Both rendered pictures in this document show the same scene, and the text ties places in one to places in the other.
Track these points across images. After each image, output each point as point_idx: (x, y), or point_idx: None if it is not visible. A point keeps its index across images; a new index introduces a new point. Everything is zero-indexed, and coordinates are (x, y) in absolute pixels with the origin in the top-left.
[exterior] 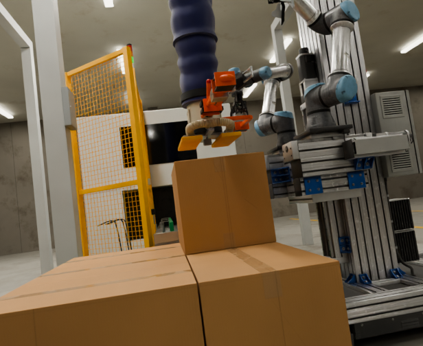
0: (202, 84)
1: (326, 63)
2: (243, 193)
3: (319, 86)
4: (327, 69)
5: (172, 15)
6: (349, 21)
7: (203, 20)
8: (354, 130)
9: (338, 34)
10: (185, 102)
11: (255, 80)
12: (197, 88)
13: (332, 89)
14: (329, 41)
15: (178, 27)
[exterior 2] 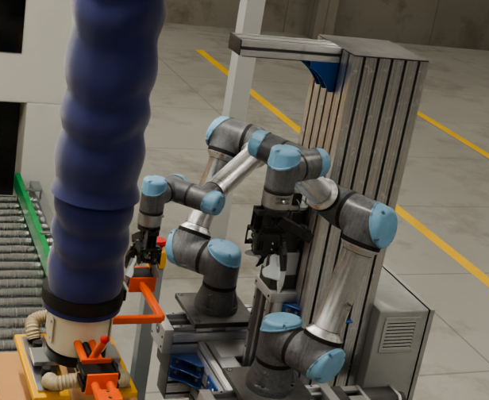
0: (91, 298)
1: (321, 248)
2: None
3: (289, 331)
4: (318, 259)
5: (64, 151)
6: (373, 251)
7: (122, 185)
8: None
9: (348, 267)
10: (50, 311)
11: (190, 207)
12: (79, 305)
13: (303, 363)
14: None
15: (70, 182)
